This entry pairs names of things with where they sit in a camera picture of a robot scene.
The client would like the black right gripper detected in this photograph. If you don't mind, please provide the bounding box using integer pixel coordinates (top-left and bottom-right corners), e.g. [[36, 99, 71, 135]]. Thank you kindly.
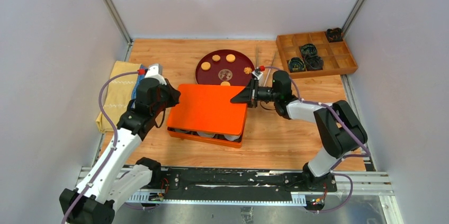
[[231, 78, 280, 109]]

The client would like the orange box lid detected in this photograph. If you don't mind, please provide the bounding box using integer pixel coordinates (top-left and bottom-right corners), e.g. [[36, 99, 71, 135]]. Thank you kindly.
[[167, 84, 247, 136]]

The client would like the metal tongs white handle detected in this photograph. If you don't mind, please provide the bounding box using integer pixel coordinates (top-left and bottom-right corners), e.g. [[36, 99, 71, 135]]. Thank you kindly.
[[255, 45, 278, 86]]

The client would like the orange compartment cookie box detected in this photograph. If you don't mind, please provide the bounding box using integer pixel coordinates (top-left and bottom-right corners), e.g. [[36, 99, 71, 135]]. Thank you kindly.
[[167, 127, 243, 148]]

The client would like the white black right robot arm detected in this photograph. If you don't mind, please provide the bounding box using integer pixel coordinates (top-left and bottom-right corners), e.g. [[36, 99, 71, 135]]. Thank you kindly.
[[230, 68, 371, 191]]

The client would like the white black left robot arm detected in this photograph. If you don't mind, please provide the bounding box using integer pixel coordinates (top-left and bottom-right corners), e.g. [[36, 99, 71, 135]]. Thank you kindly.
[[59, 64, 181, 223]]

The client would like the swirl butter cookie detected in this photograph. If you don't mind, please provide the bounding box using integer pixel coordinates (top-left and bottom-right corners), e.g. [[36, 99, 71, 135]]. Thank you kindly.
[[244, 67, 253, 75], [212, 55, 221, 62]]

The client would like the dark red round plate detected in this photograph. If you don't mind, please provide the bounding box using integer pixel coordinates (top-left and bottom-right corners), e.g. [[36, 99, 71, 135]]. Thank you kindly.
[[195, 49, 255, 86]]

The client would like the yellow blue folded towel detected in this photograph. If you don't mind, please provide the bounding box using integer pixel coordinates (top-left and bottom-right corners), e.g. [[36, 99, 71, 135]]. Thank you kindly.
[[103, 61, 145, 124]]

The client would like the dark patterned rolled item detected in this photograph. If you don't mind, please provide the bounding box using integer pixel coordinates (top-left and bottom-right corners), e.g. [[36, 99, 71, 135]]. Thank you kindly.
[[299, 43, 318, 58], [304, 55, 324, 71], [288, 57, 306, 73], [325, 28, 344, 43]]

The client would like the wooden compartment tray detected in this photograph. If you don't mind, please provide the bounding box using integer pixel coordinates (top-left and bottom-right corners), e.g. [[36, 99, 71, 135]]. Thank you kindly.
[[276, 31, 358, 79]]

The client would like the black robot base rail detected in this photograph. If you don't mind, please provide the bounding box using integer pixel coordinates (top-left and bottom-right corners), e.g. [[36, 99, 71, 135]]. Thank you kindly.
[[126, 167, 394, 211]]

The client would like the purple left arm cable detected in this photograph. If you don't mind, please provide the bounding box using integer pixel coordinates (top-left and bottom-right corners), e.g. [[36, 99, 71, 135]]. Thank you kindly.
[[61, 69, 145, 224]]

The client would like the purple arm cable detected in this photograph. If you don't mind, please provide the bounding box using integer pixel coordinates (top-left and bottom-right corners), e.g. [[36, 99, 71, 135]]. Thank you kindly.
[[61, 69, 145, 224], [261, 66, 372, 214]]

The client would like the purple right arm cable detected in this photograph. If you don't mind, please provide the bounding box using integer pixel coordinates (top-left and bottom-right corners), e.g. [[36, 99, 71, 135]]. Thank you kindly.
[[261, 66, 372, 214]]

